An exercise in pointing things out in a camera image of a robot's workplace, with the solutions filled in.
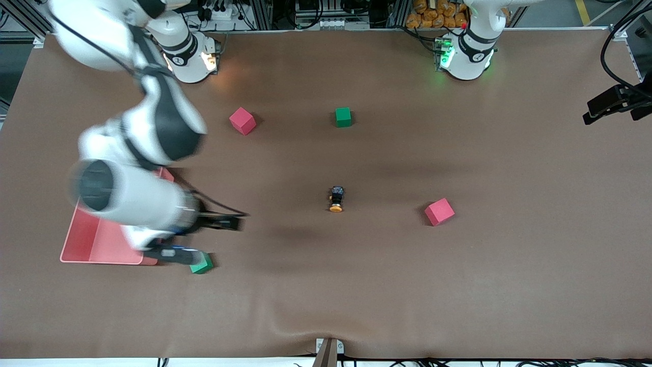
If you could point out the metal table edge bracket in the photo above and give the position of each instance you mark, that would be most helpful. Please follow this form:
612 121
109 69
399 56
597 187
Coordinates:
328 354

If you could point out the black side camera on mount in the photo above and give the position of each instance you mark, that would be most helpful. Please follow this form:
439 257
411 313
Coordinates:
608 102

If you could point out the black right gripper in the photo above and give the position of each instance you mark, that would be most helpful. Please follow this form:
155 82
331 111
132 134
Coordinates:
205 221

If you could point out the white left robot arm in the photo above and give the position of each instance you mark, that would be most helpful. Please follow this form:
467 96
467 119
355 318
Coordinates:
466 63

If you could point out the green foam cube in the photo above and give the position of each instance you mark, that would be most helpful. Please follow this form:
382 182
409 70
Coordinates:
343 117
205 266

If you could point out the brown table cover sheet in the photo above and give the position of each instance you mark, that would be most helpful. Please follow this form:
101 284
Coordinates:
326 285

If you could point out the white connector strip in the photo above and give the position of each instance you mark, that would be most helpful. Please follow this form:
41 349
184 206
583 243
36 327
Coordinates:
341 24

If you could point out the pink plastic bin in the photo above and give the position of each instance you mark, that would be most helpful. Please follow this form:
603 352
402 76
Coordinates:
102 244

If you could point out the pink foam cube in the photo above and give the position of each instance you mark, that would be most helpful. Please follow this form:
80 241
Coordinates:
439 211
242 121

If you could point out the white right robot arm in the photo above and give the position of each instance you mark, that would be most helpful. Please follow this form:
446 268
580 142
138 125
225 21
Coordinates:
153 199

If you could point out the white power strip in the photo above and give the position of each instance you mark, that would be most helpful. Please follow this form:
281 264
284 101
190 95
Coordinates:
219 14

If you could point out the orange items pile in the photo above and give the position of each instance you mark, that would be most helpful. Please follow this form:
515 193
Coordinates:
433 20

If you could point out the aluminium frame post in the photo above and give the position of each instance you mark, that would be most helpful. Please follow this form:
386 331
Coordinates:
261 15

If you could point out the orange capped push button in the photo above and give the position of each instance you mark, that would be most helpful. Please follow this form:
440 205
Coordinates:
336 196

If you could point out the aluminium frame strut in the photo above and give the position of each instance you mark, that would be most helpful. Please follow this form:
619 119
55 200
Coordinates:
631 12
25 18

